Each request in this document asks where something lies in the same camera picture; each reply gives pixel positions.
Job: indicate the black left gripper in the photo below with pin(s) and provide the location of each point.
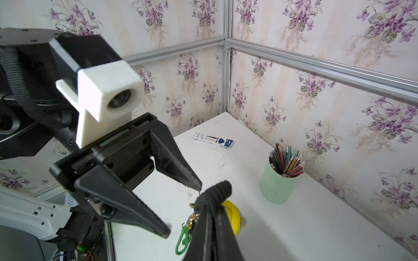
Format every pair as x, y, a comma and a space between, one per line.
102, 176

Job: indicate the green carabiner key charm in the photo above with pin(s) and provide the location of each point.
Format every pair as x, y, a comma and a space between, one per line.
186, 234

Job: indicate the black fabric shoulder bag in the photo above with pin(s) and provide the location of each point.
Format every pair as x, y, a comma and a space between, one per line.
213, 238

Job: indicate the yellow hat doll charm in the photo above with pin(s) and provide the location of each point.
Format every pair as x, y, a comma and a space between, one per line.
236, 218

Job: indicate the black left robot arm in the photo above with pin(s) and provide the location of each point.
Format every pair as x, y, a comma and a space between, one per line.
33, 111

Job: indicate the white blue refill box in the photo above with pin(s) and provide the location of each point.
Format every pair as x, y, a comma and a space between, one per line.
224, 143

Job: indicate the green pencil cup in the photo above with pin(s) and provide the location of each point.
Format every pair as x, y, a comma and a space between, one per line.
275, 187

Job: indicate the bundle of coloured pencils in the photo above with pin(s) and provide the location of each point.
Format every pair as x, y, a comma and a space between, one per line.
285, 162

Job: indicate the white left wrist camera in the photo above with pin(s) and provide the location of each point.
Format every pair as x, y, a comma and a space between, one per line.
97, 82

